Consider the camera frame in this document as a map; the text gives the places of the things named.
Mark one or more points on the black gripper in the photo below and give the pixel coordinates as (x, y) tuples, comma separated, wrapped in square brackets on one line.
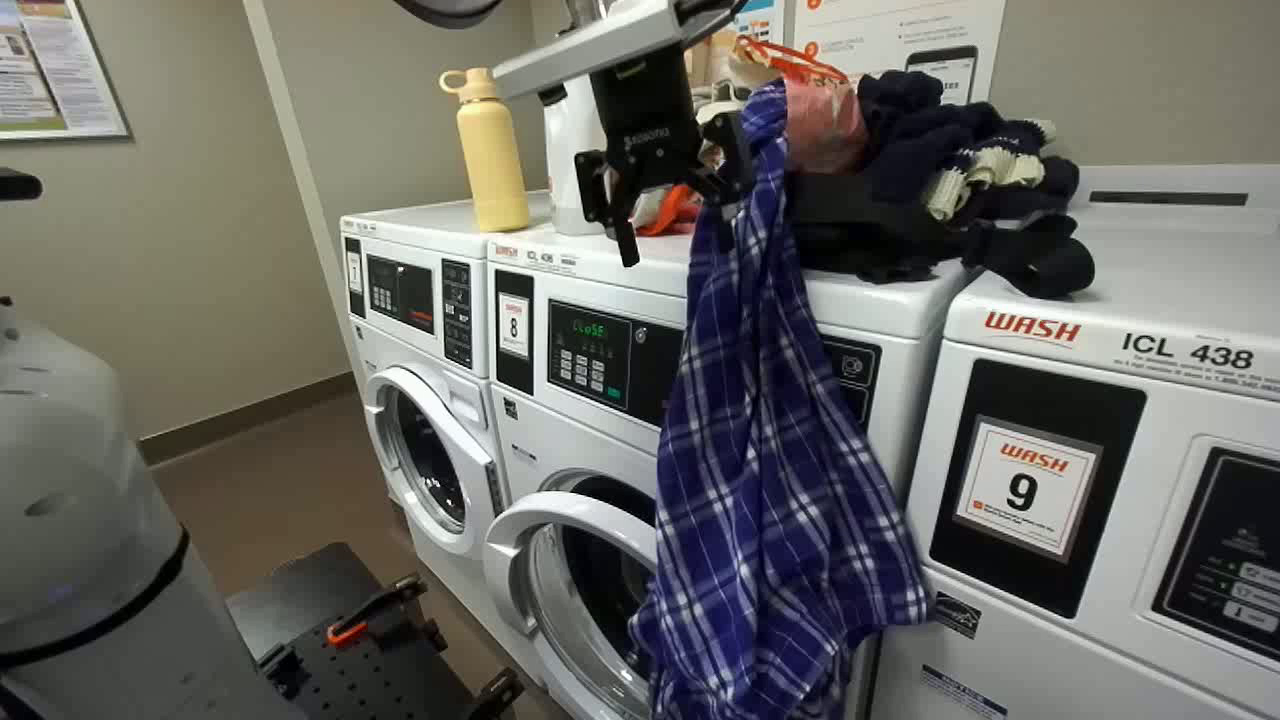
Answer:
[(647, 113)]

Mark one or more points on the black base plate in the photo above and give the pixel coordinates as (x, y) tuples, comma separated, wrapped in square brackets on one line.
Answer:
[(374, 683)]

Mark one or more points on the orange cloth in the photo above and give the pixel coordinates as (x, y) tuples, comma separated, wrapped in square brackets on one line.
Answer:
[(675, 206)]

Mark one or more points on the navy garment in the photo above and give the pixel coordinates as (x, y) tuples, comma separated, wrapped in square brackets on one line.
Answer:
[(934, 125)]

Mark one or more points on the pink mesh laundry bag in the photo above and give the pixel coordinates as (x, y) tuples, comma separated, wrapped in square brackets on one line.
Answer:
[(822, 123)]

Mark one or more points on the black camera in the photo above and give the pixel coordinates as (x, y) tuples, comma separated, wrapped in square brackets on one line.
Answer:
[(16, 184)]

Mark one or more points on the grey framed wall poster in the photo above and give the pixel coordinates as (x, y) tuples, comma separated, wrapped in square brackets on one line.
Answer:
[(53, 67)]

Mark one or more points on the white washer without number sign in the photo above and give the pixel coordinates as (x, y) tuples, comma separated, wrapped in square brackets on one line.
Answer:
[(400, 352)]

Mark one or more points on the yellow water bottle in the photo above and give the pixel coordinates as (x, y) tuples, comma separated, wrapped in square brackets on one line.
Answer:
[(488, 160)]

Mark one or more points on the blue checked shirt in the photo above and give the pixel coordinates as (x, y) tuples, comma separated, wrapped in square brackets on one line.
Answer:
[(775, 505)]

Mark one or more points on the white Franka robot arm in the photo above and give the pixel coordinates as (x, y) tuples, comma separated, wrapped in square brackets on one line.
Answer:
[(81, 535)]

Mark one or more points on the white wall notice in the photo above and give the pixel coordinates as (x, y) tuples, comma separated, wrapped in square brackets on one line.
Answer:
[(855, 27)]

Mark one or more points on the white washer number 9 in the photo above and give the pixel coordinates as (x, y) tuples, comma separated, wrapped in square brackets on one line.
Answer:
[(1200, 266)]

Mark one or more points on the cream socks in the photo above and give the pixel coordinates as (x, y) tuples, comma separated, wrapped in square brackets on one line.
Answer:
[(987, 165)]

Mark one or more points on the white round washer door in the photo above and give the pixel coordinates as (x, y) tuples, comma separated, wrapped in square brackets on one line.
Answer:
[(425, 461), (535, 517)]

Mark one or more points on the white washer number 8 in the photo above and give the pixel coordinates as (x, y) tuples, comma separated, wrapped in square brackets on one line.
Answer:
[(587, 440)]

